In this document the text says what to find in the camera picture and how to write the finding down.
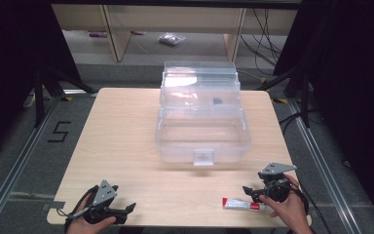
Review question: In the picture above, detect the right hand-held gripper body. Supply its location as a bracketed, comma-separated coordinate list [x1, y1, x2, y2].
[257, 162, 298, 203]

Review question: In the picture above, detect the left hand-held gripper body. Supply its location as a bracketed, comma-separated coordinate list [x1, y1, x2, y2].
[85, 179, 129, 225]

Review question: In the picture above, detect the red and white tube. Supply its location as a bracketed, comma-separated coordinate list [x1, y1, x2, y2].
[221, 197, 267, 212]

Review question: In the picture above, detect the clear plastic storage box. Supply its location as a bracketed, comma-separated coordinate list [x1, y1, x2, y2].
[155, 60, 253, 168]

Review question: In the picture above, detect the person's right hand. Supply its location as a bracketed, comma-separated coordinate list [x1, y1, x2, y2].
[258, 175, 314, 234]

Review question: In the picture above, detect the person's left hand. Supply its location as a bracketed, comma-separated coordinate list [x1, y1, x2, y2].
[65, 194, 117, 234]

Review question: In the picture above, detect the black metal stand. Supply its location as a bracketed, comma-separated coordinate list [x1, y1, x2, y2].
[33, 63, 98, 129]
[255, 63, 314, 129]

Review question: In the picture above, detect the clear plastic bag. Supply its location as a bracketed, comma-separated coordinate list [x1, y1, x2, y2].
[158, 32, 187, 47]

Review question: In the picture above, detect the left hand-held gripper cable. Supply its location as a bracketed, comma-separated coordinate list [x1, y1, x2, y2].
[56, 185, 99, 234]

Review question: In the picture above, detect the hand-held gripper cable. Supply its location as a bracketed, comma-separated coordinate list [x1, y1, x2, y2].
[290, 183, 333, 234]
[56, 185, 99, 234]

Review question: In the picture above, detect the right hand-held gripper cable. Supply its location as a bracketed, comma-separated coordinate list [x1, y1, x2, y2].
[290, 183, 333, 234]

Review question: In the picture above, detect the aluminium floor rail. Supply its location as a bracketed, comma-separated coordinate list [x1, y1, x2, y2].
[286, 97, 362, 234]
[0, 96, 62, 234]

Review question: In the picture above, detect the bundle of black cables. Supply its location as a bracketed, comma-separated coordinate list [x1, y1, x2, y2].
[239, 8, 284, 68]

